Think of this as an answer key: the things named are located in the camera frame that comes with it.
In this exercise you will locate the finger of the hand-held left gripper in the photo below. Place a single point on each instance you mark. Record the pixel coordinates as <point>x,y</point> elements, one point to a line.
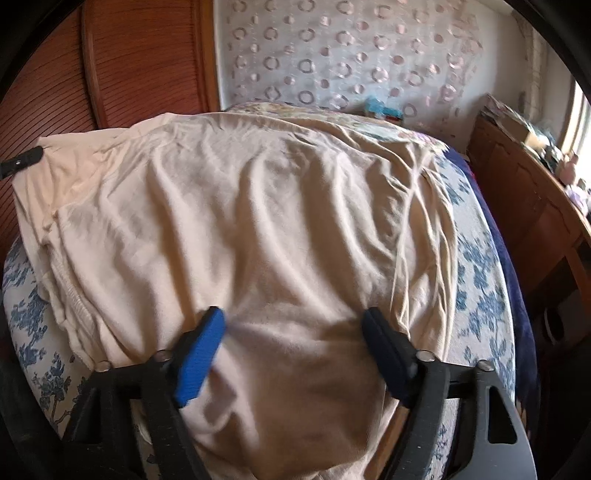
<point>21,162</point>

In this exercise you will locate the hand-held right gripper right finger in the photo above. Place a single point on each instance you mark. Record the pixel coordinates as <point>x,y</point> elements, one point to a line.
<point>383,346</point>

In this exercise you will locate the navy blue blanket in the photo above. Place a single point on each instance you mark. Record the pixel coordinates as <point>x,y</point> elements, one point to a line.
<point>512,277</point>

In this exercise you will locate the pink figurine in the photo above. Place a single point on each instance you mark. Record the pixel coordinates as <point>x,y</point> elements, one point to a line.
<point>569,170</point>

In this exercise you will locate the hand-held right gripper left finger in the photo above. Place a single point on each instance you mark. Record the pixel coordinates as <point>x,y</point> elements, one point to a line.
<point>201,355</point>

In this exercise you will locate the stack of books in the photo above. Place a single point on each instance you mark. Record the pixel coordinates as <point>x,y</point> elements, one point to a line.
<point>505,117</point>

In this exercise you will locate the window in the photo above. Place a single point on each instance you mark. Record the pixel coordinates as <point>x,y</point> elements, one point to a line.
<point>577,120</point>

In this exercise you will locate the beige t-shirt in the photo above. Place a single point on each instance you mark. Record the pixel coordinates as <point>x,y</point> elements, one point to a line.
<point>277,221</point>

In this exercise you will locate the wooden headboard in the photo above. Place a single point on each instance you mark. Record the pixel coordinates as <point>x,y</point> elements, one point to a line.
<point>138,60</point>

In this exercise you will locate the white curtain with circles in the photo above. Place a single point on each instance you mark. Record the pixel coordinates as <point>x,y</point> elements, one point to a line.
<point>346,55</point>

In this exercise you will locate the small box with blue cloth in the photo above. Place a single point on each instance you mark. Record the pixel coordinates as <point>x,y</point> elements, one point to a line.
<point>381,110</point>

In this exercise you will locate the blue floral white blanket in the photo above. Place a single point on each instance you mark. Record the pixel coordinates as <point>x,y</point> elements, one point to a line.
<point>480,277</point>

